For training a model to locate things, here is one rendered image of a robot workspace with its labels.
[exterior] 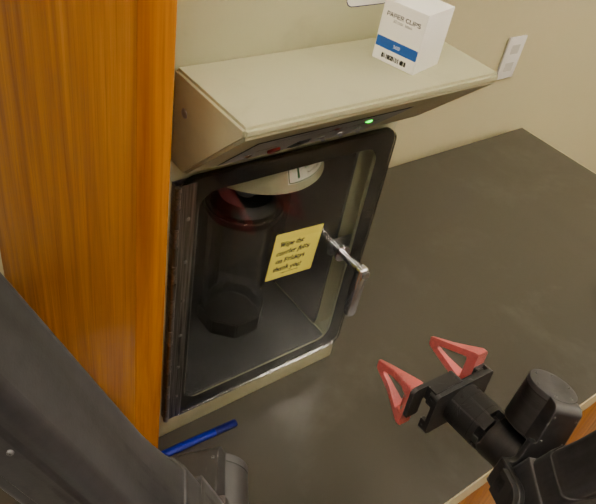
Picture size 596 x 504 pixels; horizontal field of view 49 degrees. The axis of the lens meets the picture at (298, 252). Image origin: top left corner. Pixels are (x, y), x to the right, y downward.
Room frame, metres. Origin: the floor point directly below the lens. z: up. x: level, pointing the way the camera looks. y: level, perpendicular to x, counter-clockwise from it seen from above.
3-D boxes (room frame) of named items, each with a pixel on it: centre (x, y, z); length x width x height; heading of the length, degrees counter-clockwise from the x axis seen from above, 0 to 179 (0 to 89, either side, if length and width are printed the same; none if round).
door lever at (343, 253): (0.70, -0.08, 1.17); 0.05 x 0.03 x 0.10; 44
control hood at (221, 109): (0.61, -0.01, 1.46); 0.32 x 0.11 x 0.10; 134
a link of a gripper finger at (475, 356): (0.60, -0.22, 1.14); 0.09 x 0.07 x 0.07; 43
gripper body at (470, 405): (0.53, -0.25, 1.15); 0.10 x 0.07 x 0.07; 132
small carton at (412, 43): (0.66, -0.07, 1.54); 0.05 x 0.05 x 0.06; 58
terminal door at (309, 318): (0.64, 0.02, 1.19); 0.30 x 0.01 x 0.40; 134
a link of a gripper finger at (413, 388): (0.56, -0.17, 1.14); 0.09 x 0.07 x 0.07; 43
